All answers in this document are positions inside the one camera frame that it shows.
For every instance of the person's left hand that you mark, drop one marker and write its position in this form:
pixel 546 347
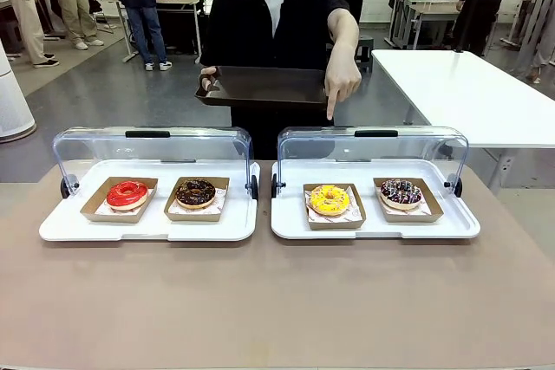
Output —
pixel 343 73

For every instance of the person's right hand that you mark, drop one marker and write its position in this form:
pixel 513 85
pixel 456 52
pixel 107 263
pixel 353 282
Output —
pixel 205 77

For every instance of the dark brown serving tray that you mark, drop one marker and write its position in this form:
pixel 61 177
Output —
pixel 264 86

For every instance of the yellow glazed sprinkle donut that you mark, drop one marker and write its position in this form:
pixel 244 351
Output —
pixel 323 203

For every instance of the person's left forearm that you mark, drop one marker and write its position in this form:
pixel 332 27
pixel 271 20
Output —
pixel 342 27

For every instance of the person's torso in black shirt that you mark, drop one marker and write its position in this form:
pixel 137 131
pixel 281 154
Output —
pixel 243 19

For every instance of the chocolate donut with sprinkles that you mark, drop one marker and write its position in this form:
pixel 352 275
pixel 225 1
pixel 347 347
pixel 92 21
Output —
pixel 186 196

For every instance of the dark donut with white drizzle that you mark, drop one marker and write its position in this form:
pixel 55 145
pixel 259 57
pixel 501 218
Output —
pixel 392 194

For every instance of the kraft paper donut box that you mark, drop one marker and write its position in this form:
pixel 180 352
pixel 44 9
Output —
pixel 93 209
pixel 195 215

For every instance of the red glazed donut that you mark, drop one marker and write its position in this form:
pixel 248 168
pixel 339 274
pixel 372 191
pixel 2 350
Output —
pixel 117 196

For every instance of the chocolate sprinkled donut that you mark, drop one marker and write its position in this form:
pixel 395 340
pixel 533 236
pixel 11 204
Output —
pixel 429 207

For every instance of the dark grey step stool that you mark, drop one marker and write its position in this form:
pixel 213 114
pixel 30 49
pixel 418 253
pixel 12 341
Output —
pixel 365 51

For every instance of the clear display case lid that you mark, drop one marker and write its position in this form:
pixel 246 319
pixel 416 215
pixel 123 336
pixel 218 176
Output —
pixel 390 147
pixel 152 144

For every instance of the grey background workbench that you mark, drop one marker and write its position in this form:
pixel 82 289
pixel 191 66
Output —
pixel 427 8

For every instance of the white rectangular table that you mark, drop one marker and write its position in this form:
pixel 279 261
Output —
pixel 468 92

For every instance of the bystander in khaki trousers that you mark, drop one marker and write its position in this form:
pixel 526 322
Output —
pixel 76 1

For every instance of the white display case base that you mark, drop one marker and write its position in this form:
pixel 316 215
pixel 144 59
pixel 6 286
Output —
pixel 373 229
pixel 156 229

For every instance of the bystander in beige trousers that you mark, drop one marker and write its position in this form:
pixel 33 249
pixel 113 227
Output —
pixel 26 10

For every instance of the white cylindrical air purifier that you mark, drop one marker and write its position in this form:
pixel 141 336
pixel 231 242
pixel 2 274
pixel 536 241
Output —
pixel 11 101

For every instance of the bystander in grey robe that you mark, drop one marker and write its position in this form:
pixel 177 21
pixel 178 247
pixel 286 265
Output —
pixel 539 19

